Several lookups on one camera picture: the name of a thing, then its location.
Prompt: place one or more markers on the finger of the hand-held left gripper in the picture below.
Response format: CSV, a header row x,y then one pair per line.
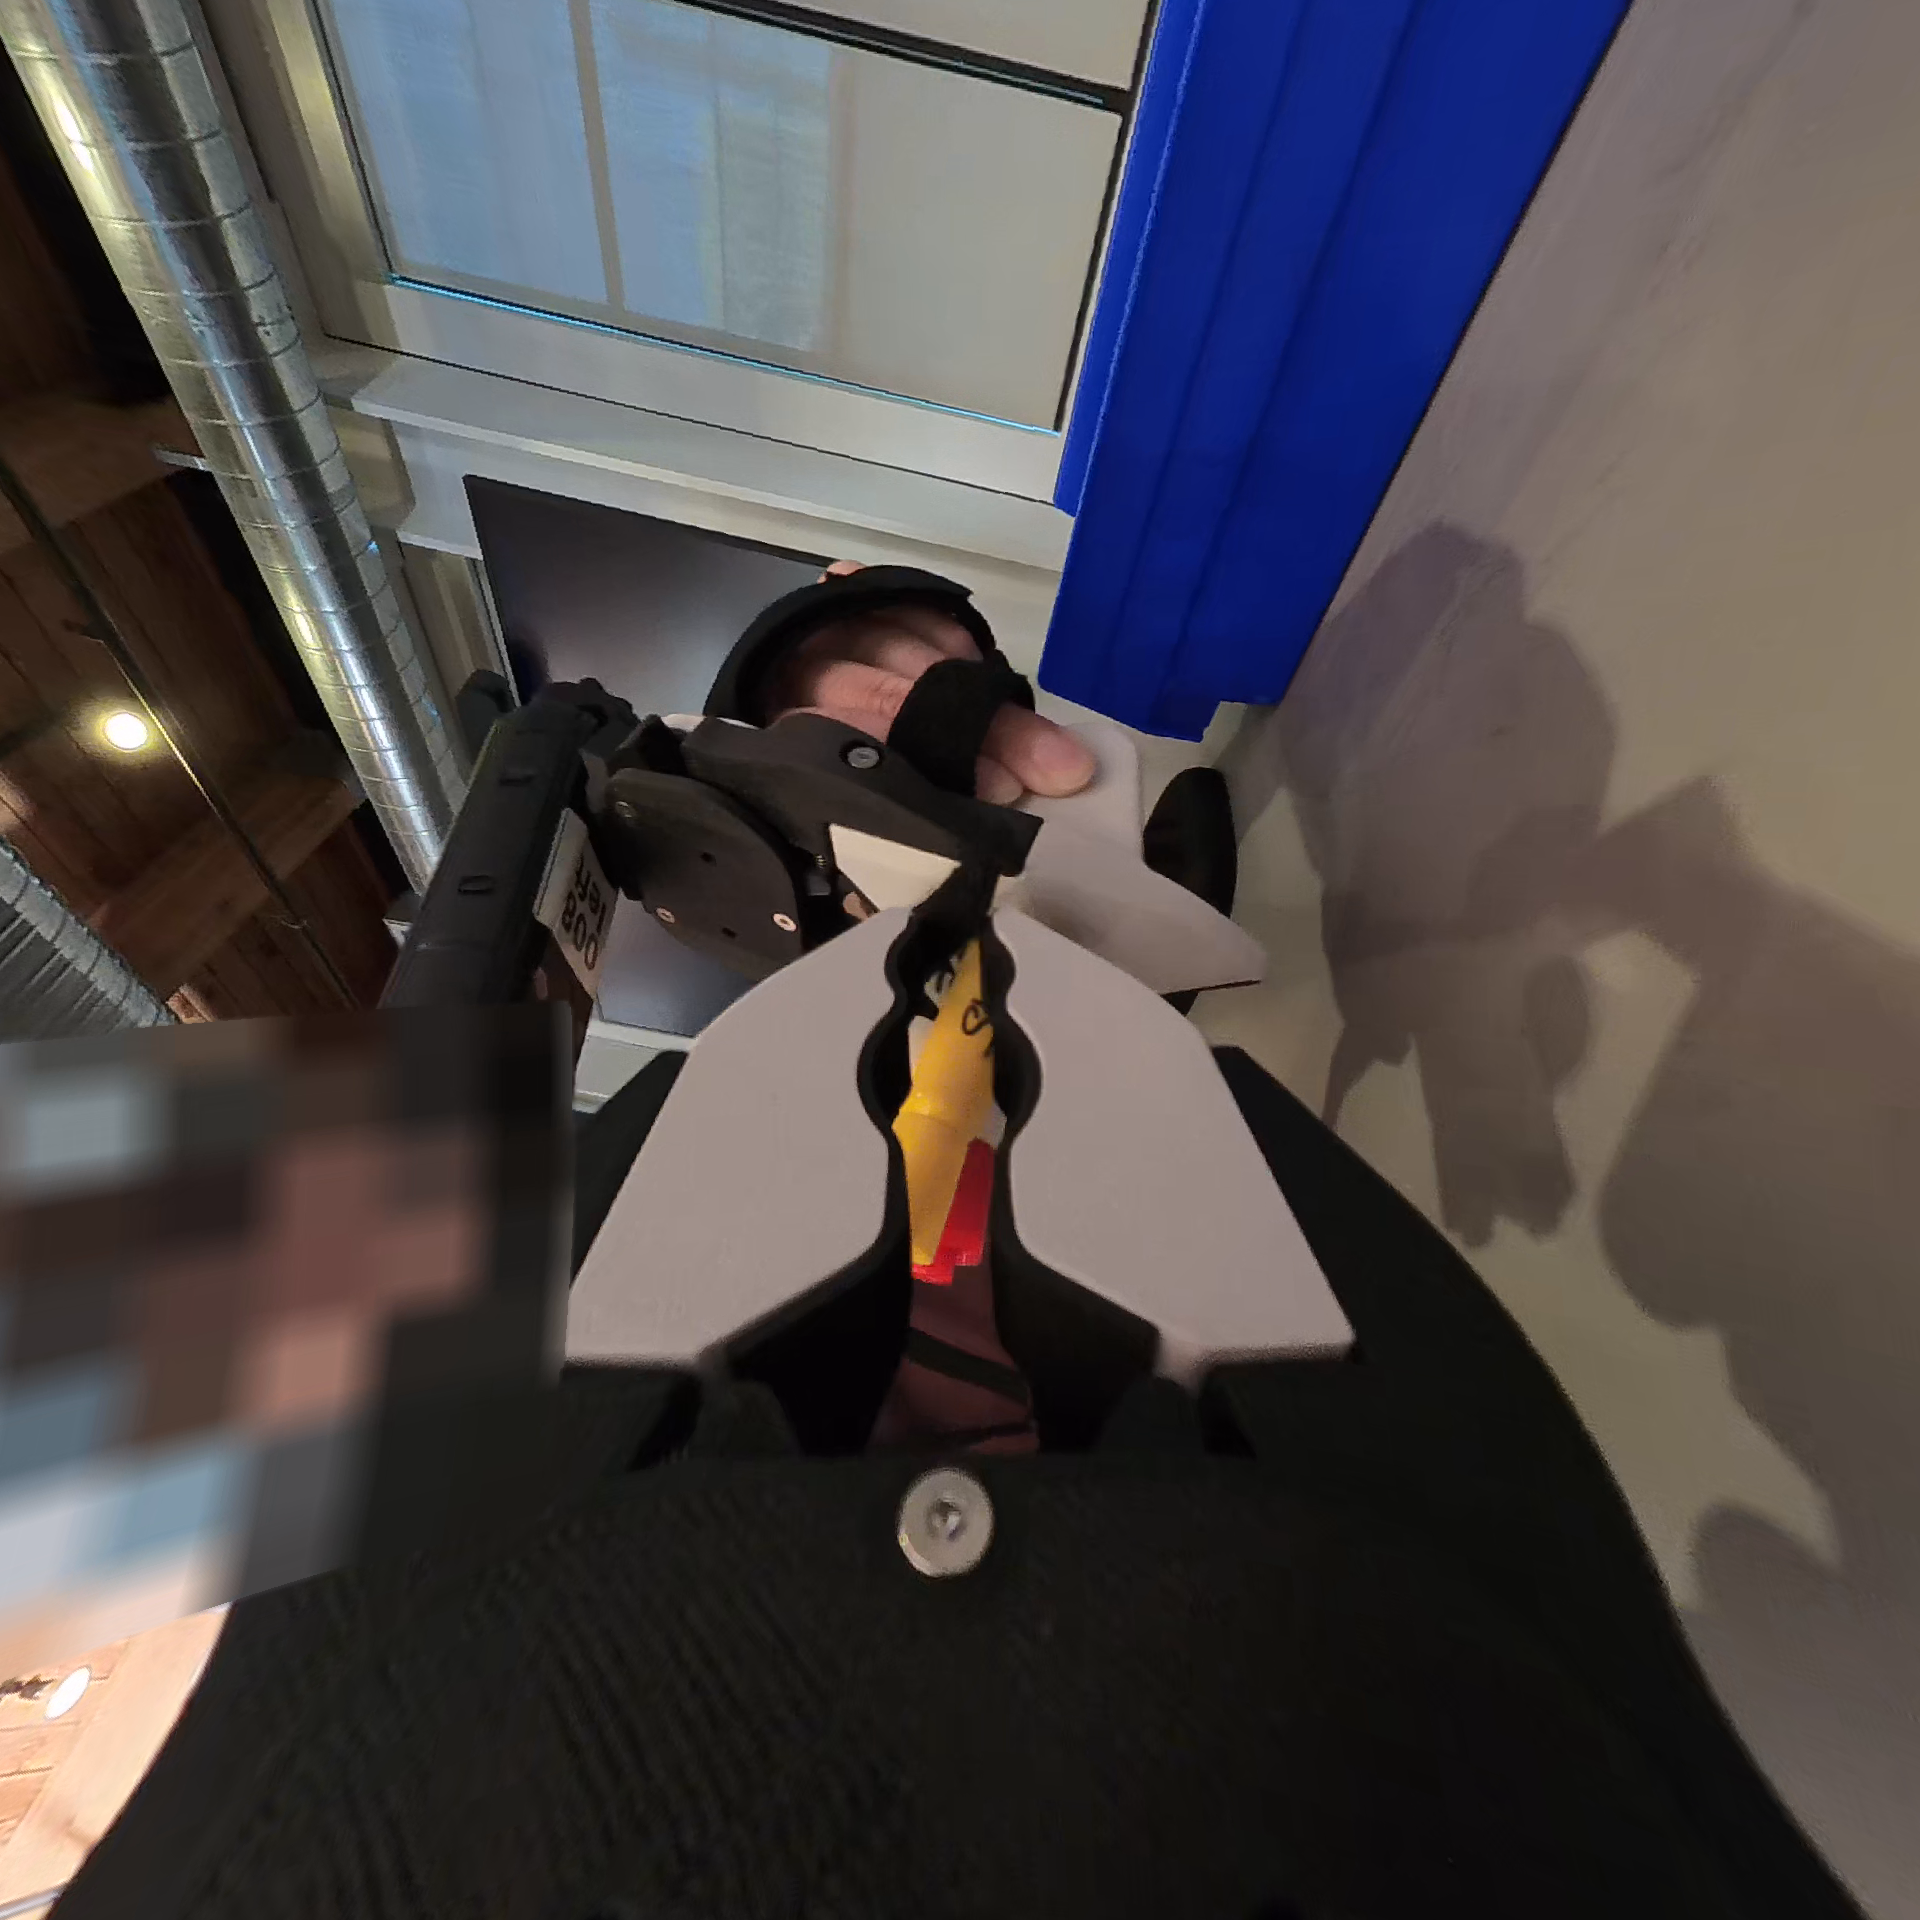
x,y
892,873
1110,900

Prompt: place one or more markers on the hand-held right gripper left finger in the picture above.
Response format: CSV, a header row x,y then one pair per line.
x,y
749,1184

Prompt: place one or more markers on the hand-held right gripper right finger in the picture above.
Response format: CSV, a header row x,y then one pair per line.
x,y
1169,1184

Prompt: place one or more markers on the yellow marker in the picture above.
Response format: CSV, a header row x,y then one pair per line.
x,y
938,1125

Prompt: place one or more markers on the red cap marker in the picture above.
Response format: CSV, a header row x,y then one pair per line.
x,y
942,1267

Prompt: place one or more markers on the person's left hand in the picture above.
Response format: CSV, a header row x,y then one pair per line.
x,y
1049,757

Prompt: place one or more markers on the blue plastic bin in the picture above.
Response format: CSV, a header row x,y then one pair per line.
x,y
1274,374

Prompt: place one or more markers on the round ceiling light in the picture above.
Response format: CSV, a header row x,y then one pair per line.
x,y
67,1693
124,730

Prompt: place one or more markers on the dark wall screen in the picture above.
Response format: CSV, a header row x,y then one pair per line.
x,y
630,600

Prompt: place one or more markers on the silver ventilation duct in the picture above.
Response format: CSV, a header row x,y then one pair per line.
x,y
59,946
239,331

